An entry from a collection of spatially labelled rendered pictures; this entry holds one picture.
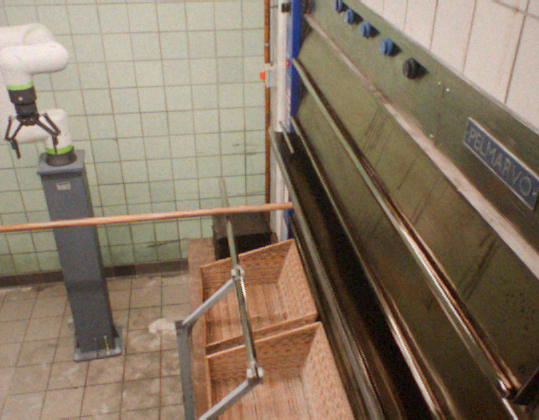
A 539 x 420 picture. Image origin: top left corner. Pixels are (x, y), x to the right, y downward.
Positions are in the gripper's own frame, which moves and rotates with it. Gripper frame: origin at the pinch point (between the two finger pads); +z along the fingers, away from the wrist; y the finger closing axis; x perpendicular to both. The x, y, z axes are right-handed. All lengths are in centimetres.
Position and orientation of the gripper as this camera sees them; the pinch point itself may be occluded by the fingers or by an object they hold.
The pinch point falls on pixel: (37, 152)
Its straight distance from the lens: 239.1
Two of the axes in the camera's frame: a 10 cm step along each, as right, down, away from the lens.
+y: -9.7, 1.4, -1.8
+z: 0.4, 8.7, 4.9
